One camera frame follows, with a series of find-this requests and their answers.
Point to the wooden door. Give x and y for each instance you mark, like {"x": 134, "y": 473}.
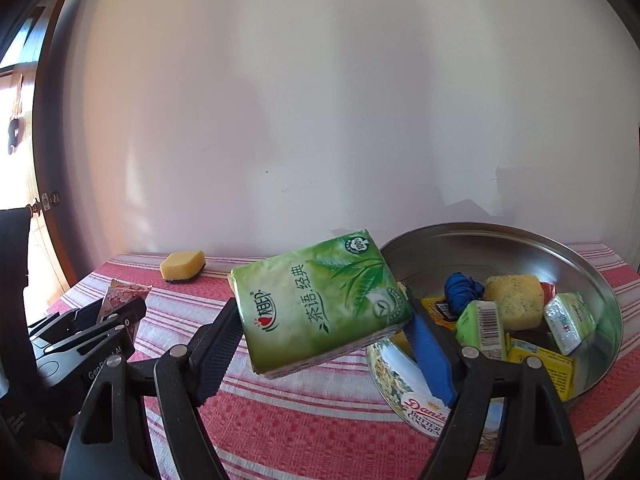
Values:
{"x": 45, "y": 110}

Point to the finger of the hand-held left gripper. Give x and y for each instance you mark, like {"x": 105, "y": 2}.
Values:
{"x": 115, "y": 322}
{"x": 65, "y": 322}

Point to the red white striped tablecloth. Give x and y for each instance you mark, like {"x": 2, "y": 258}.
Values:
{"x": 300, "y": 420}

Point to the yellow snack packet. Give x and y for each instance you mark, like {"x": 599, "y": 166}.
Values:
{"x": 545, "y": 370}
{"x": 435, "y": 307}

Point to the pink snack packet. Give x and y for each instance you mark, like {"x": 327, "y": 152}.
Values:
{"x": 120, "y": 295}

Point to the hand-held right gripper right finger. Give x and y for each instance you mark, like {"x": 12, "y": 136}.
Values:
{"x": 430, "y": 360}

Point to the yellow sponge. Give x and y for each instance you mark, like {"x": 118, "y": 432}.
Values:
{"x": 182, "y": 264}
{"x": 515, "y": 300}

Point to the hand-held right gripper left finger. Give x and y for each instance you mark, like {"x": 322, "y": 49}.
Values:
{"x": 215, "y": 355}

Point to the round metal cookie tin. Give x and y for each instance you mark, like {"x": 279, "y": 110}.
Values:
{"x": 500, "y": 250}

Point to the green tissue pack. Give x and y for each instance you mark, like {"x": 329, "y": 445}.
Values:
{"x": 320, "y": 300}
{"x": 477, "y": 330}
{"x": 570, "y": 320}

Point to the black object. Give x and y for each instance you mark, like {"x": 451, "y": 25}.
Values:
{"x": 12, "y": 270}

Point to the blue cloth bundle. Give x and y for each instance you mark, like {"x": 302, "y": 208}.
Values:
{"x": 462, "y": 290}

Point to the black hanging ornament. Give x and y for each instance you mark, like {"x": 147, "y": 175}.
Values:
{"x": 14, "y": 132}

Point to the metal door knob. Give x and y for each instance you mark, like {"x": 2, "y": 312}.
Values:
{"x": 47, "y": 201}

